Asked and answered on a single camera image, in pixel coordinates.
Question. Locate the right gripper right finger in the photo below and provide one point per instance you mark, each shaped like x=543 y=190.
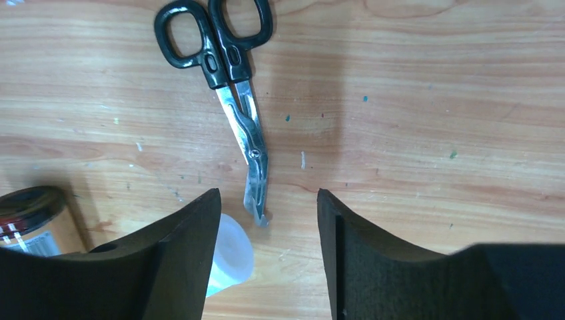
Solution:
x=373 y=274

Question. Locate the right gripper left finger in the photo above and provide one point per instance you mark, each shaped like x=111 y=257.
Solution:
x=158 y=272

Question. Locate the white medicine bottle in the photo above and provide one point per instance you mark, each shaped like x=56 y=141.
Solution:
x=233 y=258

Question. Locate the brown medicine bottle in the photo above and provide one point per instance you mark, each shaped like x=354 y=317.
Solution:
x=38 y=221

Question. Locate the black handled scissors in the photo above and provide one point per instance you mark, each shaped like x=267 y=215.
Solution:
x=223 y=58

